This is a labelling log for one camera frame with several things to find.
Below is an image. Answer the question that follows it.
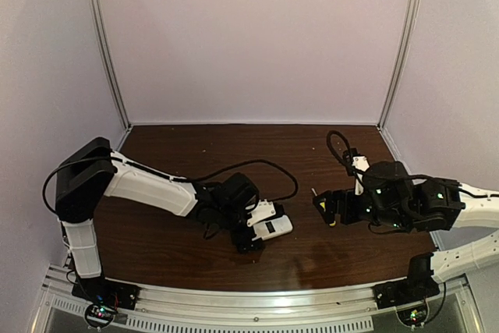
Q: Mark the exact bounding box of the yellow handled screwdriver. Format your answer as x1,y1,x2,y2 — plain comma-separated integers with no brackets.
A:
311,188,336,228

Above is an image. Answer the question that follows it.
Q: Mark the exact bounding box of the white remote control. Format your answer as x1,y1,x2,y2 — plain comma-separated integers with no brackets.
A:
252,215,293,242

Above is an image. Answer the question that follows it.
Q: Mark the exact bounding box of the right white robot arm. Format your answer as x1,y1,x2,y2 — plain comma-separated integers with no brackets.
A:
313,156,498,284

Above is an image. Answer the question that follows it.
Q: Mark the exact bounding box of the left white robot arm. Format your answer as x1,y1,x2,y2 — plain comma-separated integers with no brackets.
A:
41,137,260,300

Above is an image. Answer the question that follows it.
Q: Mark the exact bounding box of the left black camera cable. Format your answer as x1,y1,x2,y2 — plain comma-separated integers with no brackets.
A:
193,159,299,204

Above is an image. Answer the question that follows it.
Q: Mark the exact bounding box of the black camera cable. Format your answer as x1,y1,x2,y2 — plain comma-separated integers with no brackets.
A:
326,130,358,176
193,159,299,204

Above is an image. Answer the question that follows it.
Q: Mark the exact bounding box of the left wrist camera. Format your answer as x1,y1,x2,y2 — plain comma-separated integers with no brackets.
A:
246,200,285,227

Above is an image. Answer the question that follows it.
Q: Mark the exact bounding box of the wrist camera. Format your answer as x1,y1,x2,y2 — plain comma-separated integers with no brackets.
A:
342,148,370,196
246,200,285,227

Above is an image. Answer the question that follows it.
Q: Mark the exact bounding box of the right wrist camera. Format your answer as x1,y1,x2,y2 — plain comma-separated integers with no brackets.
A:
342,148,370,196

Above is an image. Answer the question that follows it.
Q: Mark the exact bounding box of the right black camera cable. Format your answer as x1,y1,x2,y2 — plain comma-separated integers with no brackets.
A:
326,130,358,176

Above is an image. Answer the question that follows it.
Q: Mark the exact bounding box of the aluminium front rail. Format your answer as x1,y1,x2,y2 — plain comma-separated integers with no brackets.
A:
27,265,485,332

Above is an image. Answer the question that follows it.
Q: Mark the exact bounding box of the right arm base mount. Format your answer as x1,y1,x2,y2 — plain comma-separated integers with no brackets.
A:
372,277,440,330

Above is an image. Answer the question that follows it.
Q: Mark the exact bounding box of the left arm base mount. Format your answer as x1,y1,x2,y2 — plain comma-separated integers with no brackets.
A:
72,277,140,331

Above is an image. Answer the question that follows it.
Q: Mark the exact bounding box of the right aluminium corner post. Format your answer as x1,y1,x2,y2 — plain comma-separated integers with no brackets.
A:
377,0,421,131

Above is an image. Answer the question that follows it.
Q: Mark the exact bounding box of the aluminium corner post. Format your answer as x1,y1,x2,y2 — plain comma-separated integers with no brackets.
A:
377,0,421,131
89,0,132,130

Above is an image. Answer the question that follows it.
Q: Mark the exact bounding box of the left aluminium corner post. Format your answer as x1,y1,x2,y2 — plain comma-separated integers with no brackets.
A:
89,0,132,130

